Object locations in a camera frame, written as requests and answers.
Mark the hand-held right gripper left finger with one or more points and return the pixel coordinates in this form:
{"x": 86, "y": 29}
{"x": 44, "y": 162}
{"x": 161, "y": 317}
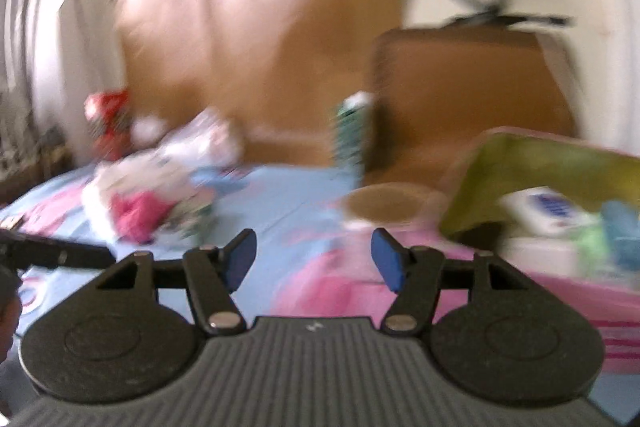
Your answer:
{"x": 240, "y": 257}

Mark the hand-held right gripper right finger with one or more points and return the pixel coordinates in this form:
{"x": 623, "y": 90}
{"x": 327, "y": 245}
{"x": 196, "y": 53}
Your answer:
{"x": 389, "y": 259}

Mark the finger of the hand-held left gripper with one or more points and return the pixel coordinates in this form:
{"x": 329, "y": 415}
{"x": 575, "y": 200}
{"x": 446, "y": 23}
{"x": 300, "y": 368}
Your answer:
{"x": 55, "y": 252}

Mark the green storage bin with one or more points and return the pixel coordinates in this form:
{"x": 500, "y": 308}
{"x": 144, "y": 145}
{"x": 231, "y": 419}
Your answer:
{"x": 500, "y": 172}

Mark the white blue-label tissue packet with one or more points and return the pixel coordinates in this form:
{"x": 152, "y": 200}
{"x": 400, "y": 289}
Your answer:
{"x": 545, "y": 209}

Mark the printed cartoon blanket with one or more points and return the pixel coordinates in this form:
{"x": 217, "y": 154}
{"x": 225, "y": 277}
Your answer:
{"x": 295, "y": 217}

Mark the pink cloth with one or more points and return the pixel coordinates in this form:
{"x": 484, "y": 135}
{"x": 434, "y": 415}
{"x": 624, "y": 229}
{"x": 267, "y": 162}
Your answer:
{"x": 137, "y": 214}

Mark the white plastic bag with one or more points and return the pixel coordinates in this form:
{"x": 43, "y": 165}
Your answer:
{"x": 145, "y": 174}

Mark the clear plastic bag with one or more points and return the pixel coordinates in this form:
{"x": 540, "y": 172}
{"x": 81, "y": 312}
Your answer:
{"x": 205, "y": 139}

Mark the green drink carton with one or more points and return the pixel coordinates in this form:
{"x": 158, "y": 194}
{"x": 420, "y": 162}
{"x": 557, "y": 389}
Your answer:
{"x": 352, "y": 132}

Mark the red snack canister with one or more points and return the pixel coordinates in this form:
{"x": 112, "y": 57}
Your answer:
{"x": 110, "y": 122}

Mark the white folded cloth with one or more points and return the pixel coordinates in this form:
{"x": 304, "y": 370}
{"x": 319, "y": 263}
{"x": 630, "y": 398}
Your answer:
{"x": 540, "y": 254}

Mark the white crumpled tissue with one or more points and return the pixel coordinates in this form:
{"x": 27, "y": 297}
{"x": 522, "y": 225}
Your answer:
{"x": 148, "y": 128}

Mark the brown cardboard box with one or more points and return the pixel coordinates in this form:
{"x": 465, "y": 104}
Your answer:
{"x": 465, "y": 97}

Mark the light green cloth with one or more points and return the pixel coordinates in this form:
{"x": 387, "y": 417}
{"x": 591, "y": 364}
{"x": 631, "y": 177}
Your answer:
{"x": 592, "y": 239}

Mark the large brown cardboard sheet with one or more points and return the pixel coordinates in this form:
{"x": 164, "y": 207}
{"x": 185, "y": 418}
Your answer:
{"x": 260, "y": 32}

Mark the blue cloth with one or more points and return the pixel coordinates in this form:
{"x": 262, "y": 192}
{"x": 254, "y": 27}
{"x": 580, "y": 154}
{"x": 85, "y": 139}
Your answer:
{"x": 622, "y": 234}

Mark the white curtain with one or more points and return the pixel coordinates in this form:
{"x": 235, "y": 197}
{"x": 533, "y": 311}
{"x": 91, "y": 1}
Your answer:
{"x": 25, "y": 7}

